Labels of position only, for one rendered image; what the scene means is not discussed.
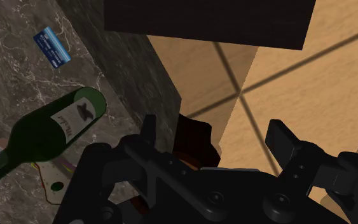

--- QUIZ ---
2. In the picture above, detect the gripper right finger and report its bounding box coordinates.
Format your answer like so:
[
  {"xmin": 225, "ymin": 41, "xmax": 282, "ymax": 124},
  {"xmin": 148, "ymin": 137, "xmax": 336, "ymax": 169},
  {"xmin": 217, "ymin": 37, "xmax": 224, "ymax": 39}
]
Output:
[{"xmin": 261, "ymin": 118, "xmax": 358, "ymax": 224}]

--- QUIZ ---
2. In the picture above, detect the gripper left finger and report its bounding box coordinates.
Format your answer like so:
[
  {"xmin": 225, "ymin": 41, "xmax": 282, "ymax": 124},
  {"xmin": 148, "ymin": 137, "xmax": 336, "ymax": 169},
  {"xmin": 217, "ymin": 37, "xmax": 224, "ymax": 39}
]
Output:
[{"xmin": 53, "ymin": 114, "xmax": 228, "ymax": 224}]

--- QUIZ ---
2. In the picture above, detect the white board with round hole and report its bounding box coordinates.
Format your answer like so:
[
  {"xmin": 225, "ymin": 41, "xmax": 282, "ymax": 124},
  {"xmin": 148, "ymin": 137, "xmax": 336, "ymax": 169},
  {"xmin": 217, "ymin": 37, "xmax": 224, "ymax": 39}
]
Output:
[{"xmin": 31, "ymin": 156, "xmax": 78, "ymax": 206}]

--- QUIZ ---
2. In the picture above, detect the dark green wine bottle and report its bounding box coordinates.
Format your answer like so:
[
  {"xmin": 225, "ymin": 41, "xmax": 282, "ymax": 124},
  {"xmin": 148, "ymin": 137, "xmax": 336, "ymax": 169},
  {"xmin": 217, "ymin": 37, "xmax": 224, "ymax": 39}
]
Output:
[{"xmin": 0, "ymin": 86, "xmax": 108, "ymax": 193}]

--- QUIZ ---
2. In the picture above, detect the dark brown rounded thing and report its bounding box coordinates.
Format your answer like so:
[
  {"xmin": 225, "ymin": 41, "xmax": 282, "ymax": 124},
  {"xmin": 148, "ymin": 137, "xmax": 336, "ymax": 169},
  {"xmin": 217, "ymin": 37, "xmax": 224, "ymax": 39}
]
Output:
[{"xmin": 172, "ymin": 113, "xmax": 222, "ymax": 171}]

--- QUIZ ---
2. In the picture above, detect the blue card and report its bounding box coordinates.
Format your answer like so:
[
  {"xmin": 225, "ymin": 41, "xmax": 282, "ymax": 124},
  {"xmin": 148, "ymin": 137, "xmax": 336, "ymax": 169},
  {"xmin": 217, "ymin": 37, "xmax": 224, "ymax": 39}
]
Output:
[{"xmin": 32, "ymin": 26, "xmax": 72, "ymax": 69}]

